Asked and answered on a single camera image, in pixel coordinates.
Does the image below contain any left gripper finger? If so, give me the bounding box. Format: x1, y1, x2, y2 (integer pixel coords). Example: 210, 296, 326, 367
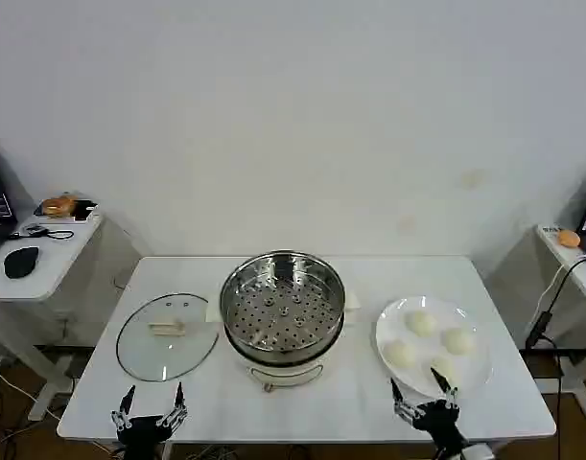
110, 385, 136, 432
158, 381, 189, 427

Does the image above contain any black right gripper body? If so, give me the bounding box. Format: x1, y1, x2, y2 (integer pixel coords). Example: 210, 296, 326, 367
411, 401, 469, 451

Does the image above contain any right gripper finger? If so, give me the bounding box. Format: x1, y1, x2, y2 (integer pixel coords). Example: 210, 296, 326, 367
390, 378, 418, 426
430, 367, 459, 408

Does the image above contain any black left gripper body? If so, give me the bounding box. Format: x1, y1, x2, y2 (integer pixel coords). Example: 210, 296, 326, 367
117, 414, 172, 460

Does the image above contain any white steamed bun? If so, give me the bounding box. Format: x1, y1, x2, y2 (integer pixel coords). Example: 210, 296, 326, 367
384, 338, 417, 369
405, 310, 439, 338
430, 355, 459, 387
440, 327, 476, 356

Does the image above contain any white round plate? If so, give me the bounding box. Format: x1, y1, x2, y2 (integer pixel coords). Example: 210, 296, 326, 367
374, 295, 494, 400

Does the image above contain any oval glass lid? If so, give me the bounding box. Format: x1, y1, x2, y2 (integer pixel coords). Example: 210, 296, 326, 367
115, 292, 221, 383

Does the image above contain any white electric cooker base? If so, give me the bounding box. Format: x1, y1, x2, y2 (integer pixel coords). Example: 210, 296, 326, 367
224, 330, 342, 394

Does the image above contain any steel perforated steamer basket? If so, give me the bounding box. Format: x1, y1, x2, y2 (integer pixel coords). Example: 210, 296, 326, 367
219, 248, 346, 357

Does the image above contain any white side desk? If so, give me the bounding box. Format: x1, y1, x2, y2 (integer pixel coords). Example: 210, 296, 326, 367
534, 223, 586, 419
0, 209, 105, 423

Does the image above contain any black computer mouse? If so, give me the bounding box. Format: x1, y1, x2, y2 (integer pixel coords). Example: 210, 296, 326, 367
3, 245, 40, 280

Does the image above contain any black and white box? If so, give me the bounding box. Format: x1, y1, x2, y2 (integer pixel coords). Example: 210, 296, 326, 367
73, 200, 100, 223

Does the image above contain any bagged brown bread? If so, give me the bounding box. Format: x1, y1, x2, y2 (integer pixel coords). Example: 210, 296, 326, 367
33, 193, 81, 219

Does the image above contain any black power cable with adapter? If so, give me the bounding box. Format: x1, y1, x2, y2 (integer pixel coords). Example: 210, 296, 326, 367
525, 261, 586, 460

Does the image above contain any white cable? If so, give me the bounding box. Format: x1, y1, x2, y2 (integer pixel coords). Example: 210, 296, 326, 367
531, 255, 586, 336

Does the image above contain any black dongle with cable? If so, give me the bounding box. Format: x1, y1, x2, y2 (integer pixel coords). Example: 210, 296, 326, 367
9, 222, 76, 242

